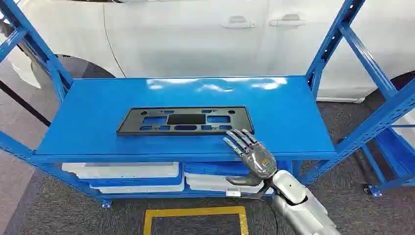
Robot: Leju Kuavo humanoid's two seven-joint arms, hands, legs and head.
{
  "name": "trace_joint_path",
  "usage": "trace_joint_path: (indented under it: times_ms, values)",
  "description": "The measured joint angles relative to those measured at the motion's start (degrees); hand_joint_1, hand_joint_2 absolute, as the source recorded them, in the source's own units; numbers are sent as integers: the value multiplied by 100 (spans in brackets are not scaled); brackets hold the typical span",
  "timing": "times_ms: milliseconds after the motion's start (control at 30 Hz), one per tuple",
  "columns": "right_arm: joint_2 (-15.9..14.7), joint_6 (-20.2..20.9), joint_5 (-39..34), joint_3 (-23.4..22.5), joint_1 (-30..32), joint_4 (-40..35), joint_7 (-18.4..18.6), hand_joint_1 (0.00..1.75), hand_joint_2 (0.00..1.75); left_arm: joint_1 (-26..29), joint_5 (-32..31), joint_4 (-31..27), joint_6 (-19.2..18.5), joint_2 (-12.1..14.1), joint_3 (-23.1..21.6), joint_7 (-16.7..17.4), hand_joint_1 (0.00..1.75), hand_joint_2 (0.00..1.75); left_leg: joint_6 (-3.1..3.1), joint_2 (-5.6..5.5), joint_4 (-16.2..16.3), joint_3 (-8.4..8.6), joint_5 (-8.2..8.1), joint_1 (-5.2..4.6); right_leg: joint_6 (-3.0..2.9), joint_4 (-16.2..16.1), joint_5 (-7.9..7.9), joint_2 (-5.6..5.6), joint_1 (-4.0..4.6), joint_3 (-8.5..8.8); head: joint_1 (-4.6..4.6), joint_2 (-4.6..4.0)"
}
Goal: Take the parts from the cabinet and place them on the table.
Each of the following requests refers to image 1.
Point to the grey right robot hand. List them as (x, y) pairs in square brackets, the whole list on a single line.
[(259, 160)]

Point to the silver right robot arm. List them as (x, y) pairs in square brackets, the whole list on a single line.
[(301, 207)]

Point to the blue panel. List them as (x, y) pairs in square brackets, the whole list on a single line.
[(136, 181)]

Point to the yellow floor tape square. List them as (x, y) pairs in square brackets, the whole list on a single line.
[(147, 220)]

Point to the large white panel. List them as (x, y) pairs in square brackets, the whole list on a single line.
[(123, 170)]

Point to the white car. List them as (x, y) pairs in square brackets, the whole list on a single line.
[(181, 42)]

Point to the blue metal shelf rack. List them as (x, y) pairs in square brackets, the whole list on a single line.
[(97, 107)]

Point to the black floor tape strip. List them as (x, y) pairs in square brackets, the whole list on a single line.
[(24, 103)]

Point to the black plastic plate frame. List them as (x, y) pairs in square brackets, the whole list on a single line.
[(136, 125)]

